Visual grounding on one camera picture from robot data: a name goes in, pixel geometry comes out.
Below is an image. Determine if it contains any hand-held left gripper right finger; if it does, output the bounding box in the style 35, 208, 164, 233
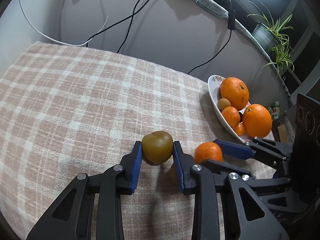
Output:
173, 141, 290, 240

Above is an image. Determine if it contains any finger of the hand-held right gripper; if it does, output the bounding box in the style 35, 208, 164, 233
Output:
201, 158, 309, 214
214, 137, 293, 170

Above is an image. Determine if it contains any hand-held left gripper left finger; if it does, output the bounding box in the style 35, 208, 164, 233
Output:
26, 141, 143, 240

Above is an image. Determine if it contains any tiny orange mandarin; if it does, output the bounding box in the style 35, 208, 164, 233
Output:
234, 122, 246, 137

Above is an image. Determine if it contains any green-brown round fruit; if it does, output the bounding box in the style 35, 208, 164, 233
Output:
142, 131, 174, 165

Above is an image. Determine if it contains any large smooth orange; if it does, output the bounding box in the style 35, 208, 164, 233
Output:
242, 104, 273, 138

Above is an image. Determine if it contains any large spotted orange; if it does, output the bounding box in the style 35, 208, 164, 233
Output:
220, 77, 250, 111

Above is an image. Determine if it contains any white floral plate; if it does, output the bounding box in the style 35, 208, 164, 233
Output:
207, 74, 253, 144

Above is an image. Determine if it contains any brown cardboard box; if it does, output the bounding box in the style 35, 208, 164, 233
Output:
271, 122, 288, 143

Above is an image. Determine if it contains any green carton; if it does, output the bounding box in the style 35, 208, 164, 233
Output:
267, 102, 282, 121

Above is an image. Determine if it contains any pink checked tablecloth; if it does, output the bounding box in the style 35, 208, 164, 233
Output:
0, 41, 296, 240

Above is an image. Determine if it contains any spider plant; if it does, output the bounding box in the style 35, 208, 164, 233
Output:
247, 1, 295, 81

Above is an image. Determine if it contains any grey plant pot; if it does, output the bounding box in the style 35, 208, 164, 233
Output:
251, 22, 277, 51

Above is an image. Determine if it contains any black ring light cable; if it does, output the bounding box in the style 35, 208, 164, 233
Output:
187, 0, 237, 75

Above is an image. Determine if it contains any black inline cable switch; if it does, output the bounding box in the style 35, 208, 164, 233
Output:
227, 9, 236, 30

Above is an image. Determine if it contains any white power strip cable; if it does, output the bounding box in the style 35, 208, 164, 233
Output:
86, 0, 112, 46

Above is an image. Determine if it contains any long white cable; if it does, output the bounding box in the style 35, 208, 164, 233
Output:
17, 0, 87, 47

